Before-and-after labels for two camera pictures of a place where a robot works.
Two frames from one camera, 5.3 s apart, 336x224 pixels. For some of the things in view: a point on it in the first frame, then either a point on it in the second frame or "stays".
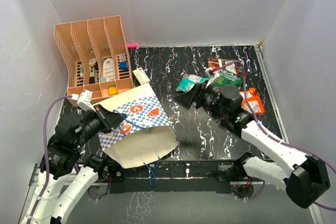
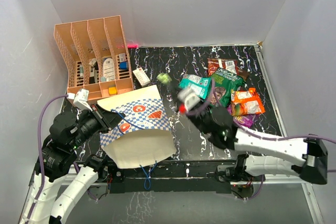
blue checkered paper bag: x=146 y=134 stays
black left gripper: x=110 y=119 stays
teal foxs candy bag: x=188 y=81 stays
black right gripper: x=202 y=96 to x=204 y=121
